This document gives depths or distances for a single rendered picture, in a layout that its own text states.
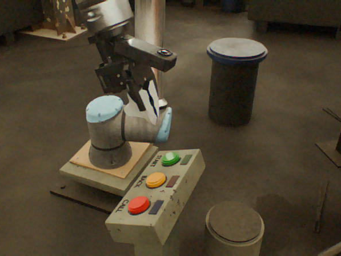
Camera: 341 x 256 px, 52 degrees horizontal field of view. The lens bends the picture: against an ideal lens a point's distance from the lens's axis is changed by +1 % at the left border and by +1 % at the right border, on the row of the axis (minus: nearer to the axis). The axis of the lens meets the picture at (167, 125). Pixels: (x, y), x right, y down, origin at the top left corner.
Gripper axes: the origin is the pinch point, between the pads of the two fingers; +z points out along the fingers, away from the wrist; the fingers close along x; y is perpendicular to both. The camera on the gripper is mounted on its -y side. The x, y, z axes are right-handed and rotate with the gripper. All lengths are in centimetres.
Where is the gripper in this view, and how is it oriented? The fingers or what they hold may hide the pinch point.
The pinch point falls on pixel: (156, 119)
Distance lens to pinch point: 71.3
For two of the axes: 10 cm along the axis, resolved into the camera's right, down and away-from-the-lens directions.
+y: -8.7, 1.0, 4.9
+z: 3.1, 8.7, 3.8
